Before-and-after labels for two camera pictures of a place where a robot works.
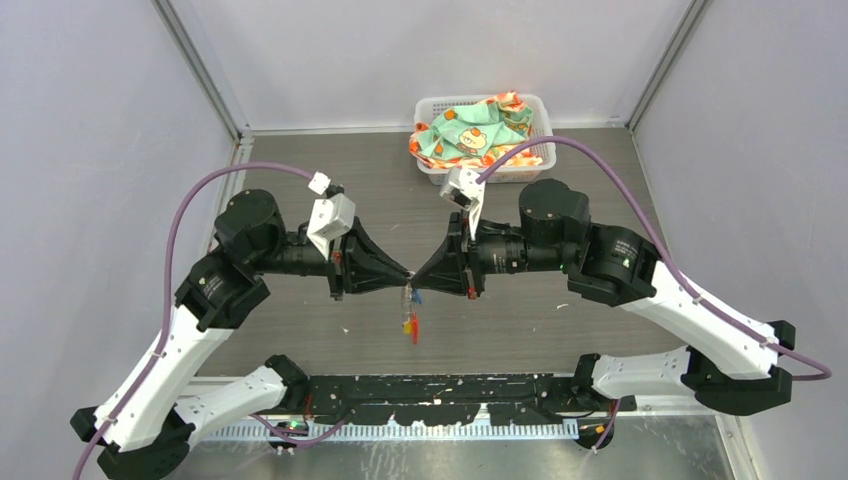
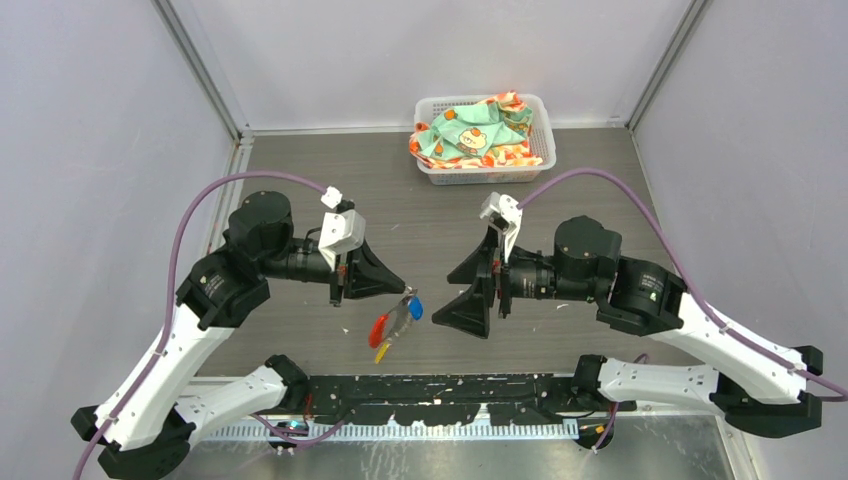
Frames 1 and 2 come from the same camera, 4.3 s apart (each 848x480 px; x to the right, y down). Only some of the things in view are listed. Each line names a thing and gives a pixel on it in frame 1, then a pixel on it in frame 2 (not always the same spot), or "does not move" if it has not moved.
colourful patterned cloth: [477, 134] does not move
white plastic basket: [428, 107] does not move
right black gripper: [447, 267] -> [469, 311]
